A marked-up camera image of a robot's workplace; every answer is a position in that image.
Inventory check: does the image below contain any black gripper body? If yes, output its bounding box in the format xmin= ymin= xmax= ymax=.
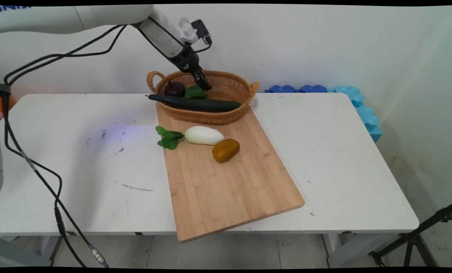
xmin=170 ymin=42 xmax=201 ymax=74

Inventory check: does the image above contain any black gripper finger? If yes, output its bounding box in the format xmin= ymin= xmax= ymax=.
xmin=197 ymin=65 xmax=213 ymax=91
xmin=193 ymin=70 xmax=208 ymax=91

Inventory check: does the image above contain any brown potato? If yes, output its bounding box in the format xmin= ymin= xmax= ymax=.
xmin=212 ymin=138 xmax=241 ymax=164

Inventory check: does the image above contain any green leafy vegetable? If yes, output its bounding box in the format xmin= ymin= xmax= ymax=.
xmin=184 ymin=85 xmax=209 ymax=100

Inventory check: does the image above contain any dark green cucumber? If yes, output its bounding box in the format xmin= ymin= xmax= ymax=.
xmin=145 ymin=94 xmax=243 ymax=113

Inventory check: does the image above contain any dark purple eggplant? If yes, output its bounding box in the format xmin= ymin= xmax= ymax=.
xmin=164 ymin=81 xmax=186 ymax=98

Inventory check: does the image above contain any white radish with green leaves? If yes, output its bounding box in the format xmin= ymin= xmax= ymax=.
xmin=155 ymin=125 xmax=225 ymax=151

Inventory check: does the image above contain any wooden cutting board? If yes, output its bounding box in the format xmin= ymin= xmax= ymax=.
xmin=155 ymin=102 xmax=306 ymax=243

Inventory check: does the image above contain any light blue foam block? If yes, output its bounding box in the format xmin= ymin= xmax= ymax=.
xmin=326 ymin=85 xmax=383 ymax=143

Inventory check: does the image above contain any white table leg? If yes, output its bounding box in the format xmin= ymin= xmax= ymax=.
xmin=0 ymin=235 xmax=66 ymax=268
xmin=322 ymin=232 xmax=388 ymax=268

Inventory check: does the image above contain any black tripod stand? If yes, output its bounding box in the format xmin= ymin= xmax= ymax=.
xmin=368 ymin=201 xmax=452 ymax=268

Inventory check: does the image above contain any woven wicker basket with handles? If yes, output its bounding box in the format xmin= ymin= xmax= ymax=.
xmin=147 ymin=70 xmax=260 ymax=125

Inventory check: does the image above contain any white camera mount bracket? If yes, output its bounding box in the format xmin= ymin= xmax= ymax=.
xmin=178 ymin=17 xmax=199 ymax=44

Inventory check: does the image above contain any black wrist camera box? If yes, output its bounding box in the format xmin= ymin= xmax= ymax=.
xmin=191 ymin=19 xmax=213 ymax=46

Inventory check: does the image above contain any thin black cable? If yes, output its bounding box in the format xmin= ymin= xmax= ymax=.
xmin=4 ymin=24 xmax=129 ymax=86

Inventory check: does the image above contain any black cable with silver connector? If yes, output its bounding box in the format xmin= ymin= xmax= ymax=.
xmin=3 ymin=24 xmax=110 ymax=268

